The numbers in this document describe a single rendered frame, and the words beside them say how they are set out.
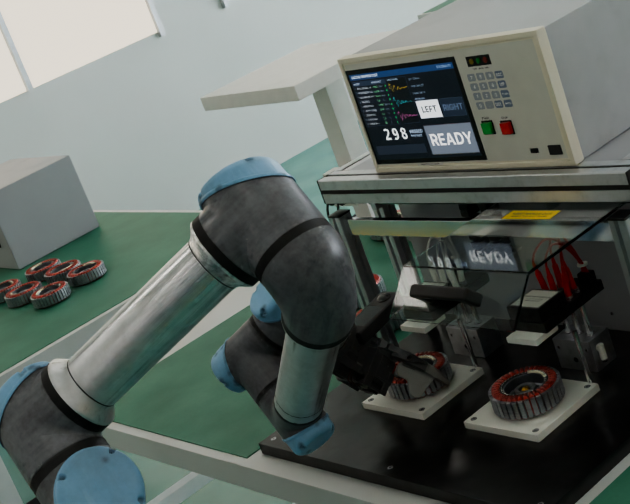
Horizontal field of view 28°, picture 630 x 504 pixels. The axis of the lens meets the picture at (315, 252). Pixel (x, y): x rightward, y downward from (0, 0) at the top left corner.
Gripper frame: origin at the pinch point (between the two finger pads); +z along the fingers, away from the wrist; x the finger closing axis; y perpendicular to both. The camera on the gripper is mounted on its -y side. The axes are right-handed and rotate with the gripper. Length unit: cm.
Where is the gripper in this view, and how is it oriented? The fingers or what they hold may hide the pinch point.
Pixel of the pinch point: (421, 374)
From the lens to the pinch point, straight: 211.2
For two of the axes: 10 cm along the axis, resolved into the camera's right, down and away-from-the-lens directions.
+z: 6.9, 4.6, 5.5
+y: -3.8, 8.9, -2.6
